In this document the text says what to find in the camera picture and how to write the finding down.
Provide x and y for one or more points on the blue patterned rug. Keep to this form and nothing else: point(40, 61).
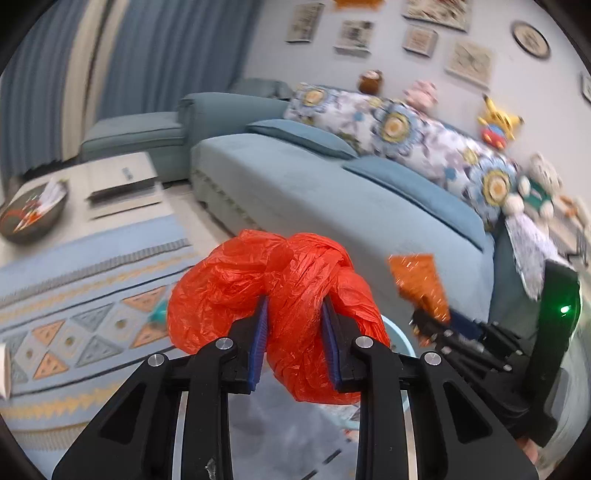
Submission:
point(74, 319)

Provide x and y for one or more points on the wall picture frame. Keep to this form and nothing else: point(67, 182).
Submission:
point(355, 36)
point(420, 41)
point(471, 62)
point(304, 22)

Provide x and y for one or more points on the orange foil wrapper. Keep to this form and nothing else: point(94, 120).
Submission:
point(418, 282)

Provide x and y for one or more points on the brown plush toy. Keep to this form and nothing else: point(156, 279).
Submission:
point(370, 82)

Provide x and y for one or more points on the floral back cushion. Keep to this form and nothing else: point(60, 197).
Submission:
point(394, 130)

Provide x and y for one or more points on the round wall frame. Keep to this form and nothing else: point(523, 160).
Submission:
point(531, 40)

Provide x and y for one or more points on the white teddy bear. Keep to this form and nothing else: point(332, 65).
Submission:
point(538, 186)

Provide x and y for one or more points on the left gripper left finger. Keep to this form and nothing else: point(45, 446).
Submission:
point(132, 436)

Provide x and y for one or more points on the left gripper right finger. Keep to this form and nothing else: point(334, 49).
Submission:
point(416, 406)

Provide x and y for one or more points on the pink plush toy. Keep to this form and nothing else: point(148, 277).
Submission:
point(422, 95)

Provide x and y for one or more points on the red plastic bag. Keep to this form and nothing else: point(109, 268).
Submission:
point(295, 274)

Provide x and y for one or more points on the blue curtains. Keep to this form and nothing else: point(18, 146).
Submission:
point(85, 61)

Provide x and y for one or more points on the light blue trash basket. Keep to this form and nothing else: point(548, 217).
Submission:
point(378, 370)

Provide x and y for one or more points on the white lace throw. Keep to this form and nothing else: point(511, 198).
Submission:
point(531, 250)

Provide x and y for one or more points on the dark bowl with items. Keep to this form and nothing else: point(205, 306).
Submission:
point(31, 216)

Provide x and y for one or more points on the blue fabric sofa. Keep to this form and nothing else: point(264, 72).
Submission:
point(251, 180)

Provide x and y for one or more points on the person's right hand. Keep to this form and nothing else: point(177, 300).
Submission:
point(530, 448)

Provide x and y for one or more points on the yellow pikachu plush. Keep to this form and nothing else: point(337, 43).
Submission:
point(498, 127)

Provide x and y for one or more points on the white coffee table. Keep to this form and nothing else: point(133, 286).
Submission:
point(82, 218)

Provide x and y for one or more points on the teal small packet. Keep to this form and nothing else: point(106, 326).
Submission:
point(159, 314)

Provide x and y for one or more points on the blue ottoman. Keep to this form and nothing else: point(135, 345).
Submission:
point(159, 134)

